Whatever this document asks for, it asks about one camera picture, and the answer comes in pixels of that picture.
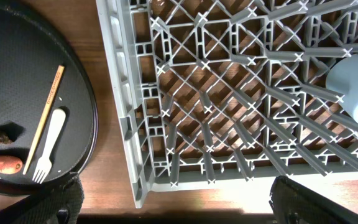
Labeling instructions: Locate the round black tray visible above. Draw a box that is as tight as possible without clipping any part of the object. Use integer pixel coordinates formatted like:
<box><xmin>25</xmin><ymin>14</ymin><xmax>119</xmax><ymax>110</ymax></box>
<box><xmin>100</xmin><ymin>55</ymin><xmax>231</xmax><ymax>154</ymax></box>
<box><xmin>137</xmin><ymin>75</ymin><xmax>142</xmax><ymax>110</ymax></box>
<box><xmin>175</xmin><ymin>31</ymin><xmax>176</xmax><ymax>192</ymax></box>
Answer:
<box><xmin>0</xmin><ymin>1</ymin><xmax>98</xmax><ymax>185</ymax></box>

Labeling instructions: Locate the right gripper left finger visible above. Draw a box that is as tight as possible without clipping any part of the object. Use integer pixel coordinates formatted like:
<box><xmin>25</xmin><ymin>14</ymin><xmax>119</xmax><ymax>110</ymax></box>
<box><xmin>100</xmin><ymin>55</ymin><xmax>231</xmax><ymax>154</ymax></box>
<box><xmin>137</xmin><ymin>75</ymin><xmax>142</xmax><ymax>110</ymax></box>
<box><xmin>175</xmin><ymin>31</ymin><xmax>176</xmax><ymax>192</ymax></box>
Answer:
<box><xmin>0</xmin><ymin>174</ymin><xmax>85</xmax><ymax>223</ymax></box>

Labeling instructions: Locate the wooden chopstick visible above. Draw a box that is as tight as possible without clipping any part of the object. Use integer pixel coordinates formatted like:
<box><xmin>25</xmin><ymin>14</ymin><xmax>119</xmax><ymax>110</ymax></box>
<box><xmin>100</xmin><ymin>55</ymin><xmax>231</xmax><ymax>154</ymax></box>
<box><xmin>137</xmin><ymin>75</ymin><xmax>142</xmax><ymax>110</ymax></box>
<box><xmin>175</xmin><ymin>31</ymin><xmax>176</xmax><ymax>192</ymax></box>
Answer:
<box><xmin>22</xmin><ymin>65</ymin><xmax>65</xmax><ymax>175</ymax></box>

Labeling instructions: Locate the white plastic fork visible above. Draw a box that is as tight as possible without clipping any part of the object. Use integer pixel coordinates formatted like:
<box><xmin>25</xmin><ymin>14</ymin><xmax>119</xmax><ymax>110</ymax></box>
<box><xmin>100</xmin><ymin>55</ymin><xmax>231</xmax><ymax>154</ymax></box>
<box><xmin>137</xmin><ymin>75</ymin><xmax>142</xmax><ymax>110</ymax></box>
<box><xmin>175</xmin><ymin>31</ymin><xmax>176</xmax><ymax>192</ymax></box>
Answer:
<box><xmin>32</xmin><ymin>108</ymin><xmax>66</xmax><ymax>184</ymax></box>

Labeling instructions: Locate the orange carrot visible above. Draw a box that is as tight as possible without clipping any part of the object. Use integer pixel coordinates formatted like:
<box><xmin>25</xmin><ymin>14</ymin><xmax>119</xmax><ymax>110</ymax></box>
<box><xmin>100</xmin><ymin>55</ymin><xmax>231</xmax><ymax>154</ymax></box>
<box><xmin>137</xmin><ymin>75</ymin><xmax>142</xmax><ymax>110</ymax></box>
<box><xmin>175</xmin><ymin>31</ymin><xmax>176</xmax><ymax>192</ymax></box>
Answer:
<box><xmin>0</xmin><ymin>156</ymin><xmax>23</xmax><ymax>175</ymax></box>

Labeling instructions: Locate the grey dishwasher rack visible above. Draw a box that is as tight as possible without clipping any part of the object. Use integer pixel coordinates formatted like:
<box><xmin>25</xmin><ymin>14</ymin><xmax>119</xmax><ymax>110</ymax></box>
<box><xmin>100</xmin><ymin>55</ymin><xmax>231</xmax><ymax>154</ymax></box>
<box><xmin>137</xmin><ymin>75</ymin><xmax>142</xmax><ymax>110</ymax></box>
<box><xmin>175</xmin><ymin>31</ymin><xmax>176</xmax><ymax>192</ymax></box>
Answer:
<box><xmin>96</xmin><ymin>0</ymin><xmax>358</xmax><ymax>208</ymax></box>

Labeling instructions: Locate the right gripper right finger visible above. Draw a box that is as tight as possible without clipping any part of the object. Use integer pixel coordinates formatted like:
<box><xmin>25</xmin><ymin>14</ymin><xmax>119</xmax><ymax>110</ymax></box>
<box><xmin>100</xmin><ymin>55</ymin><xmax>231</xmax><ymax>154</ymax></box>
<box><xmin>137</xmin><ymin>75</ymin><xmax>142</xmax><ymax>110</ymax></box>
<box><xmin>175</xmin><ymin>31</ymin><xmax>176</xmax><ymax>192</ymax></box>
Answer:
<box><xmin>269</xmin><ymin>175</ymin><xmax>358</xmax><ymax>224</ymax></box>

